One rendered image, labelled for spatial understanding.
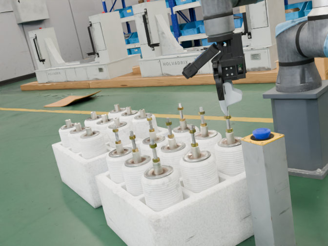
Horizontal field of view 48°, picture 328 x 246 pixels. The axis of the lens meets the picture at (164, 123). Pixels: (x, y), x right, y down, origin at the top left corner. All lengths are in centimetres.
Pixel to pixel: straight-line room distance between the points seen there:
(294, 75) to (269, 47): 167
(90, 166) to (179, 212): 54
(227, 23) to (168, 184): 42
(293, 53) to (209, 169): 53
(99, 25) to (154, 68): 92
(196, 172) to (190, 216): 11
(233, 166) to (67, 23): 752
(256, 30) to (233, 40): 210
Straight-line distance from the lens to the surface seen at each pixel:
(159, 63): 361
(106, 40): 424
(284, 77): 130
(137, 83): 379
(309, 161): 135
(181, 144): 107
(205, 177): 95
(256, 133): 85
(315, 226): 111
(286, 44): 128
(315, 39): 120
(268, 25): 300
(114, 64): 428
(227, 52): 96
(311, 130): 131
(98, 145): 137
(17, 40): 772
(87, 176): 135
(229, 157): 100
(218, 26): 93
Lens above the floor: 61
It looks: 16 degrees down
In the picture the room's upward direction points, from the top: 11 degrees counter-clockwise
